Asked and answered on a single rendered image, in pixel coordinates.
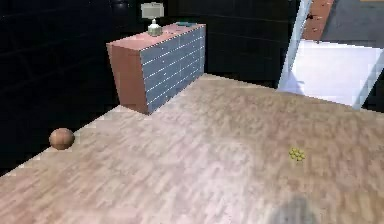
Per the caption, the yellow bumpy ball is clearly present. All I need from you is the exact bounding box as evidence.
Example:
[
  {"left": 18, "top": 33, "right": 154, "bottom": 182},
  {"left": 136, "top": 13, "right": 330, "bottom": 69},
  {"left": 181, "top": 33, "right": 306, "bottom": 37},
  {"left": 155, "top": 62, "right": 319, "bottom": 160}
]
[{"left": 288, "top": 147, "right": 306, "bottom": 162}]

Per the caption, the white table lamp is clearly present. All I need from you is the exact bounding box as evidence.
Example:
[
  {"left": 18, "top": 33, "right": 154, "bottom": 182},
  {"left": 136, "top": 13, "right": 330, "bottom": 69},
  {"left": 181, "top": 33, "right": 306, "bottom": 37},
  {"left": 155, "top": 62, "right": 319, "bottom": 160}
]
[{"left": 140, "top": 2, "right": 165, "bottom": 37}]

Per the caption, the brown basketball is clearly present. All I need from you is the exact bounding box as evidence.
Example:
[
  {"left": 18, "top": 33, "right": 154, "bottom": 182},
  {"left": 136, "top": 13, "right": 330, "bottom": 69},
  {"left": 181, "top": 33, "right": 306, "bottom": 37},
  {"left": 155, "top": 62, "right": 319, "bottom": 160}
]
[{"left": 48, "top": 127, "right": 76, "bottom": 151}]

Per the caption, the brown chest of drawers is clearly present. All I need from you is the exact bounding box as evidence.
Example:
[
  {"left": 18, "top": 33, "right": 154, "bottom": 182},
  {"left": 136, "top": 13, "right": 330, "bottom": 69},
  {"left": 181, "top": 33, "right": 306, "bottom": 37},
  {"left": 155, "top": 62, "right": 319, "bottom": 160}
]
[{"left": 106, "top": 22, "right": 207, "bottom": 116}]

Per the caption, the white room door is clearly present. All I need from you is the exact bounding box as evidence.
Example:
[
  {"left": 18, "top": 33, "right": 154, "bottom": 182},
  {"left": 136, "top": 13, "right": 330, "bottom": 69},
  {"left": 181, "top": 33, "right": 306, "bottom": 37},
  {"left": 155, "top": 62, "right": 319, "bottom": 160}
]
[{"left": 276, "top": 0, "right": 313, "bottom": 90}]

